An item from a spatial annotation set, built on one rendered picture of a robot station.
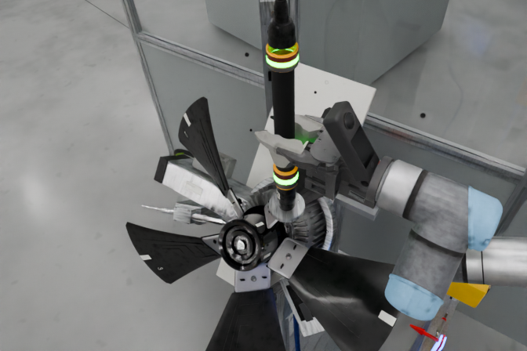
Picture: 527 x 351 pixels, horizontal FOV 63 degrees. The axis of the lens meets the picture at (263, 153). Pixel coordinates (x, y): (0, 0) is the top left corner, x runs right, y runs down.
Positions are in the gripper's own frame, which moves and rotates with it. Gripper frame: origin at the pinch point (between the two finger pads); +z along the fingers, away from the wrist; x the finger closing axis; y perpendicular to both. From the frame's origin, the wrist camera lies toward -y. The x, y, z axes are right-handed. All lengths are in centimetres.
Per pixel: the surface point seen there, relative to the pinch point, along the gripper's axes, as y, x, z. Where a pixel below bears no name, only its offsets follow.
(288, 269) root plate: 40.2, -2.9, -4.5
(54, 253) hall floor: 158, -11, 144
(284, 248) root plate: 40.2, 1.2, -0.9
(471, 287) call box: 52, 21, -41
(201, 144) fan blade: 26.0, 8.2, 26.3
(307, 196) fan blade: 25.3, 7.2, -3.3
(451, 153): 60, 70, -23
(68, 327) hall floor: 158, -34, 104
